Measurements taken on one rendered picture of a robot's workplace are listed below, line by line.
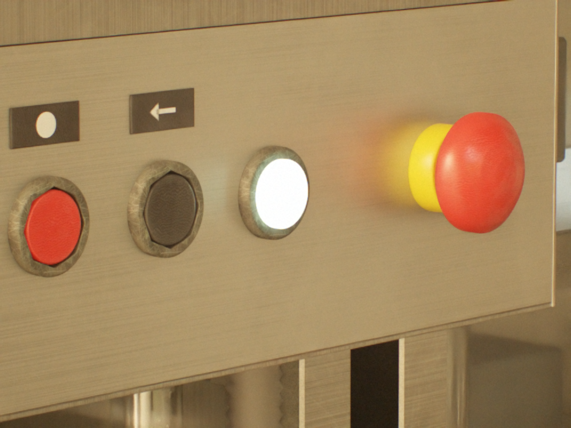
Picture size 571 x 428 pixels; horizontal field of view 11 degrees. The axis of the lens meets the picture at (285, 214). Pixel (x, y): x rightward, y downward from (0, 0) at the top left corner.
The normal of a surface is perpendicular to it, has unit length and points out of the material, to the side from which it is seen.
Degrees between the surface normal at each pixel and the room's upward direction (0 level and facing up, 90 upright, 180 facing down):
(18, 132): 90
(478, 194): 103
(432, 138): 41
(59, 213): 90
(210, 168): 90
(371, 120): 90
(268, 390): 58
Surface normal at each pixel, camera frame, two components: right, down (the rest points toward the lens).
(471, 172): 0.29, 0.04
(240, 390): -0.45, -0.42
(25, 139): 0.73, 0.10
